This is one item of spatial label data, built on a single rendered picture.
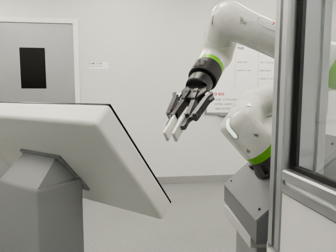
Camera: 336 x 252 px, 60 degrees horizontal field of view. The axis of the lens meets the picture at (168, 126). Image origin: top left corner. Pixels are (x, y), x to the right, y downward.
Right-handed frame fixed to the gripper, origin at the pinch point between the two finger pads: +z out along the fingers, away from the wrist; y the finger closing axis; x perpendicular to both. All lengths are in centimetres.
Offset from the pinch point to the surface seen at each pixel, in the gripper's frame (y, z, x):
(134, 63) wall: -207, -214, 113
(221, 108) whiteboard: -115, -232, 205
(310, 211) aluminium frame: 35.2, 20.9, -6.8
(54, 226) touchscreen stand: -13.4, 34.0, -3.1
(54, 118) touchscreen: -6.1, 21.7, -24.1
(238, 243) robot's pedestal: 4, -1, 65
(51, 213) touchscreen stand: -13.4, 32.4, -5.9
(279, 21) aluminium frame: 28.6, -2.9, -24.4
